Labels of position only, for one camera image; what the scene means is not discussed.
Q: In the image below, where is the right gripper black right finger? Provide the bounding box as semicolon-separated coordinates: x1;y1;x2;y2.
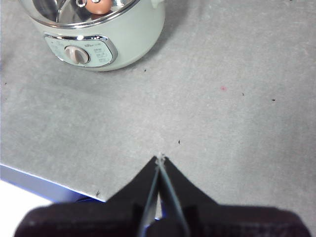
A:
159;156;312;237

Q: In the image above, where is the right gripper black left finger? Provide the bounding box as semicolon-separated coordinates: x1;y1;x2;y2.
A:
14;155;160;237

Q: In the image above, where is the brown egg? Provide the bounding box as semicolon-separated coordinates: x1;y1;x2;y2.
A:
85;0;111;15

